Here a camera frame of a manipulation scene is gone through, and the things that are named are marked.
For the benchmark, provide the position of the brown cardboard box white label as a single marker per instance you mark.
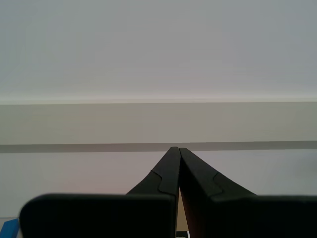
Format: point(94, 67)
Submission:
point(182, 218)

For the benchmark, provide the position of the small blue block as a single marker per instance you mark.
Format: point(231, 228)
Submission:
point(8, 228)

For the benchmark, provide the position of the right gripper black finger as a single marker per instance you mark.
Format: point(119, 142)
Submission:
point(247, 215)
point(99, 215)

